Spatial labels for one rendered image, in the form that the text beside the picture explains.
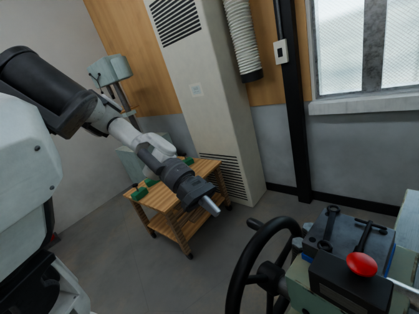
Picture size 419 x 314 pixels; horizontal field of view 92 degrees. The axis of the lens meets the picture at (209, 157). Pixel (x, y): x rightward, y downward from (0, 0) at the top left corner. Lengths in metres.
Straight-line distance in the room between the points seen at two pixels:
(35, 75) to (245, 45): 1.19
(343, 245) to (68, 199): 2.90
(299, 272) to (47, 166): 0.43
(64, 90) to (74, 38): 2.67
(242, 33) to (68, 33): 2.21
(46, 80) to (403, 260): 0.65
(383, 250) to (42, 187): 0.50
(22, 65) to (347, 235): 0.61
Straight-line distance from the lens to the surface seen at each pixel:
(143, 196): 1.64
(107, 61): 2.19
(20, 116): 0.39
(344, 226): 0.39
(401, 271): 0.41
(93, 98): 0.50
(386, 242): 0.38
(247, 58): 1.47
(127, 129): 0.72
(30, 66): 0.52
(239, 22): 1.47
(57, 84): 0.50
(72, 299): 0.72
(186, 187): 0.56
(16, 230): 0.44
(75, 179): 2.99
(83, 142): 2.97
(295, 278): 0.38
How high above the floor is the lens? 1.28
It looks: 24 degrees down
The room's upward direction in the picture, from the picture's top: 18 degrees counter-clockwise
